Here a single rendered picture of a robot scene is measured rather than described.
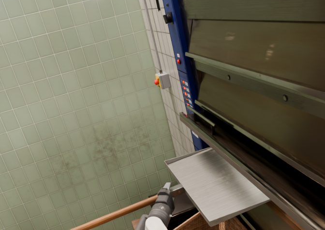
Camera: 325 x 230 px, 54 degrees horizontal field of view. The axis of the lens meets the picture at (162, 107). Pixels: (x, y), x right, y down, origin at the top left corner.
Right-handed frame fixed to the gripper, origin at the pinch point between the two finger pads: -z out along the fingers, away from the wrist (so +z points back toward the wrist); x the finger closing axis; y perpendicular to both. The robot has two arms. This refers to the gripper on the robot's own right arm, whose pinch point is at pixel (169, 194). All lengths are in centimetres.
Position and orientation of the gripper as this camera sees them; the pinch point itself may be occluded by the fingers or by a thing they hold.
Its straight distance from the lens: 146.9
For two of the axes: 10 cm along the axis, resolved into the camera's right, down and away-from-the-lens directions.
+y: 9.3, -1.0, -3.5
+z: -2.8, 3.9, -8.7
